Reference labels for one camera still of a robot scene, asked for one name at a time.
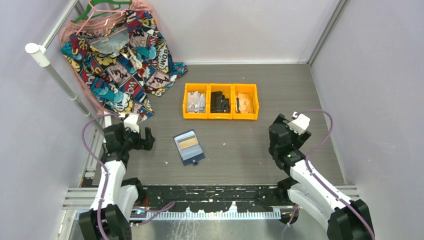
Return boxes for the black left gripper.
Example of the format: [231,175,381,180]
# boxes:
[118,123,154,152]

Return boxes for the navy leather card holder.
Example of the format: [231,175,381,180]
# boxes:
[173,129,205,166]

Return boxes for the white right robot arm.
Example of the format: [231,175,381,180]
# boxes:
[268,112,376,240]

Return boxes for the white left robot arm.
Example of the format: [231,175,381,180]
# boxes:
[78,123,155,240]

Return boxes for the yellow bin with gold cards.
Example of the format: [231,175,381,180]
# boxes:
[230,83,260,121]

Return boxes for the stack of gold cards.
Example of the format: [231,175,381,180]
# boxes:
[236,92,253,114]

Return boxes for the yellow bin with silver cards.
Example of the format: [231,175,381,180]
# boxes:
[182,83,211,120]

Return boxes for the stack of black cards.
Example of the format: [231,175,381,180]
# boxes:
[210,91,231,113]

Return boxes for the yellow bin with black cards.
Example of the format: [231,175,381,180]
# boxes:
[207,83,235,120]

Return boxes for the comic print shorts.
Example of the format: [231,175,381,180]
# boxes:
[61,10,188,120]

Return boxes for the silver clothes rack pole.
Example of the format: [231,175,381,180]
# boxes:
[24,0,103,134]

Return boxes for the green clothes hanger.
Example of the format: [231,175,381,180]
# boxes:
[72,0,133,24]

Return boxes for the pink clothes hanger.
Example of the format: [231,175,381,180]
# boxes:
[68,9,131,52]

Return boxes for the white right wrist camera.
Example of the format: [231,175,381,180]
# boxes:
[287,111,311,135]

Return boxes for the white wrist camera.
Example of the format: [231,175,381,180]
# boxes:
[287,111,311,135]
[123,113,140,134]

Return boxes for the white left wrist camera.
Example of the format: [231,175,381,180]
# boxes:
[123,113,140,134]

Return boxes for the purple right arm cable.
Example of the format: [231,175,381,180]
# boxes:
[293,109,376,240]

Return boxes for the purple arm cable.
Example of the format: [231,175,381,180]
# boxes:
[293,109,376,240]
[81,113,127,240]

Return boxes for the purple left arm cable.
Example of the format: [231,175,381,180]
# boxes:
[81,113,127,240]

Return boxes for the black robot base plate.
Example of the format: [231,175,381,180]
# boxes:
[129,185,300,226]

